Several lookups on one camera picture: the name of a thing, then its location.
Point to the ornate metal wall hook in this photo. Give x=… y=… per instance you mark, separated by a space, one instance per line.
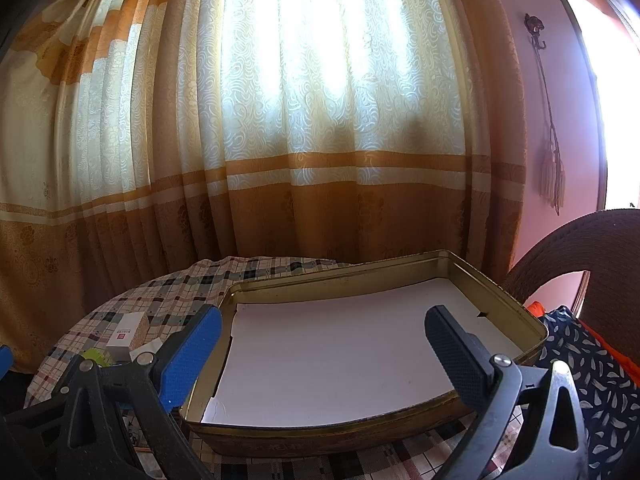
x=535 y=24

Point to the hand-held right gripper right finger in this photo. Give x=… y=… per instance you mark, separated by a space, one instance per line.
x=457 y=355

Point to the small white cardboard box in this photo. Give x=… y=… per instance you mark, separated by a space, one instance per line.
x=125 y=335

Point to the white paper piece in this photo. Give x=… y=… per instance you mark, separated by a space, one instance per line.
x=145 y=349

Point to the white paper liner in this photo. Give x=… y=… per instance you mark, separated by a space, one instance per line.
x=325 y=360

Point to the dark blue feather-print cloth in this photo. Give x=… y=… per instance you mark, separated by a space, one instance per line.
x=600 y=390

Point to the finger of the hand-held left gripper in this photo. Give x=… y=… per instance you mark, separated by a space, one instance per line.
x=4 y=360

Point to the orange cloth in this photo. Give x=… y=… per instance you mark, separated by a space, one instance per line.
x=620 y=355

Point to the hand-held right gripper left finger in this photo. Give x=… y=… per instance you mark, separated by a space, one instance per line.
x=195 y=355

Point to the cream and orange curtain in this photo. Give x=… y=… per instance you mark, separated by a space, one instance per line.
x=300 y=110

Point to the gold rectangular tin box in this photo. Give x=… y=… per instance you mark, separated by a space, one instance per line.
x=350 y=435

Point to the plaid tablecloth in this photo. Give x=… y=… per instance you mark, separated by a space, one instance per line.
x=165 y=290

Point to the wooden chair back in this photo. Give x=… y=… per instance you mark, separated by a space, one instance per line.
x=600 y=240

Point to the yellow-green small item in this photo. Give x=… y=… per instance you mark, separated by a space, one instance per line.
x=97 y=356

